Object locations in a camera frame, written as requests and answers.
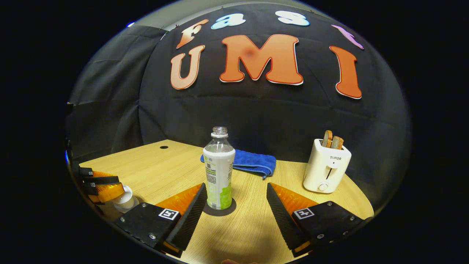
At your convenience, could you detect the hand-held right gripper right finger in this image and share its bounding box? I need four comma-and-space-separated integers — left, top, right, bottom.
266, 182, 367, 258

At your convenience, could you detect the clear water bottle white label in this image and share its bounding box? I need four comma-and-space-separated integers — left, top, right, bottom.
203, 126, 236, 210

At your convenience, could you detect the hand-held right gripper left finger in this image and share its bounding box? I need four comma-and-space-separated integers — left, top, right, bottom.
112, 183, 208, 258

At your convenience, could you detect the dark round coaster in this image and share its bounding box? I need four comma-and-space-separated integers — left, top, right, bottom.
203, 198, 237, 217

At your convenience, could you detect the black backdrop cloth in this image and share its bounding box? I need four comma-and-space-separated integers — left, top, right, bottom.
66, 3, 411, 211

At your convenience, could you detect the white toaster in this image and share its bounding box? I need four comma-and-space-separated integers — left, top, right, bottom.
303, 138, 352, 194

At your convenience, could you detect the white saucer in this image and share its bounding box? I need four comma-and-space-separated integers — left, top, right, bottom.
106, 197, 140, 220

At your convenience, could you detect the blue towel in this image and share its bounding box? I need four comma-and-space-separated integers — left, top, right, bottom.
200, 149, 277, 180

